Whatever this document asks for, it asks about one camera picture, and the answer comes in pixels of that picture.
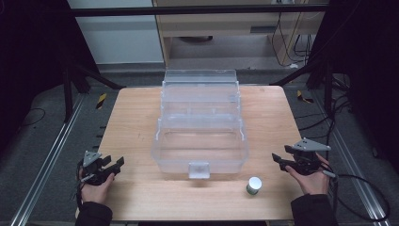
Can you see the person's right hand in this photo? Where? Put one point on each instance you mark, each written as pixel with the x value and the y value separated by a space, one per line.
pixel 313 183

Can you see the small white cylinder cap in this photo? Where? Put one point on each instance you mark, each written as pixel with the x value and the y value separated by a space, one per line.
pixel 254 185

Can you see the aluminium floor rail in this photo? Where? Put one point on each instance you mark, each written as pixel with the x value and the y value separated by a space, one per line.
pixel 354 166
pixel 50 157

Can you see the wooden cabinet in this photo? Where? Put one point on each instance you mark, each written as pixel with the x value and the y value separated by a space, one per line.
pixel 219 28

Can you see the dark curtain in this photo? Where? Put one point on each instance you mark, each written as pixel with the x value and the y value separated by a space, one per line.
pixel 31 62
pixel 370 78

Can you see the clear plastic storage box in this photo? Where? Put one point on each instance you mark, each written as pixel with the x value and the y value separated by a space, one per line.
pixel 200 150

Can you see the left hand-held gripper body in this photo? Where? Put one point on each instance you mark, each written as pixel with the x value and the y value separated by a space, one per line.
pixel 91 163

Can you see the white cabinet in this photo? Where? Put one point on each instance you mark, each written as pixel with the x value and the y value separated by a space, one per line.
pixel 119 40

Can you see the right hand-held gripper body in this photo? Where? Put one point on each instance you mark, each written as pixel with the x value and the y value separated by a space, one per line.
pixel 306 157

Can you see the black horizontal frame bar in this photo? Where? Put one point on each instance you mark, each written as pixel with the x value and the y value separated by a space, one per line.
pixel 188 10

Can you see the person's left hand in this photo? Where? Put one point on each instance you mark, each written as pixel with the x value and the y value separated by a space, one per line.
pixel 95 192

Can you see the black metal stand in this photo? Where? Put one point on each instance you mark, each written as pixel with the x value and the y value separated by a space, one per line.
pixel 327 91
pixel 67 94

